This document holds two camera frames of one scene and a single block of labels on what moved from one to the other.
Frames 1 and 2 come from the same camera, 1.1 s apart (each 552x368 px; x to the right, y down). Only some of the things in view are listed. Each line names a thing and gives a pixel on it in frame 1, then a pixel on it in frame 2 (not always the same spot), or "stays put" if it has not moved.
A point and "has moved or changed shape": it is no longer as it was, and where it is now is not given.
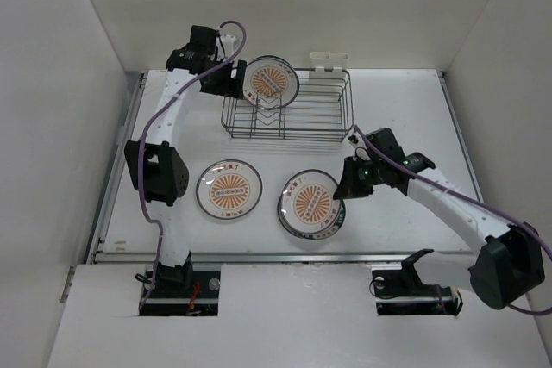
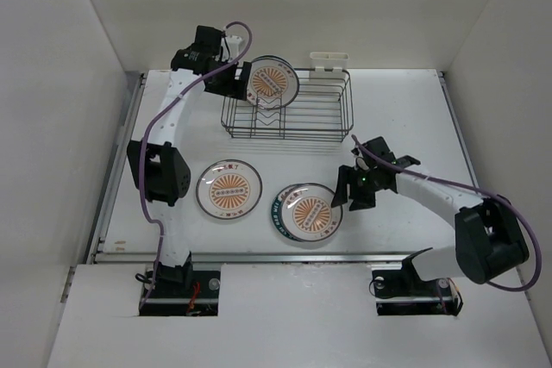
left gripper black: (231, 87) stays put
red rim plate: (271, 82) stays put
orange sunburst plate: (307, 205) has moved or changed shape
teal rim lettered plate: (328, 234) → (275, 210)
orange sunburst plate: (228, 189) stays put
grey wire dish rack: (322, 110) stays put
